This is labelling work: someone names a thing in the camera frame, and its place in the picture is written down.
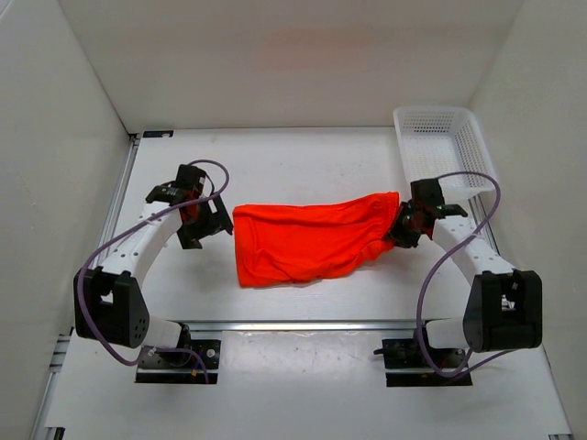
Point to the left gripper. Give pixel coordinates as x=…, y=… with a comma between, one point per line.
x=216, y=222

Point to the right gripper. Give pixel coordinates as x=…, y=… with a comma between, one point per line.
x=394, y=231

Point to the orange shorts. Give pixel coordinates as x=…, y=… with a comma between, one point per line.
x=291, y=244

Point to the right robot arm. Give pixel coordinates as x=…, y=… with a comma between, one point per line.
x=504, y=307

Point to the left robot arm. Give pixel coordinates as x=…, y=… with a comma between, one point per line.
x=109, y=306

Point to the white plastic basket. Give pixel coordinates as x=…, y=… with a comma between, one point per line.
x=446, y=142

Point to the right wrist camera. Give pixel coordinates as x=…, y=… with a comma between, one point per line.
x=427, y=194

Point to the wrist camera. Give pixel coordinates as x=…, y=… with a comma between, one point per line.
x=190, y=178
x=427, y=194

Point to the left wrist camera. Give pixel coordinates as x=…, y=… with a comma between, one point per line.
x=190, y=178

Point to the aluminium front rail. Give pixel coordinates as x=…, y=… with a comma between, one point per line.
x=299, y=325

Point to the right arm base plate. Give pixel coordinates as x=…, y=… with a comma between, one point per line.
x=406, y=367

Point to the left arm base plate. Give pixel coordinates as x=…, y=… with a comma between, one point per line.
x=183, y=368

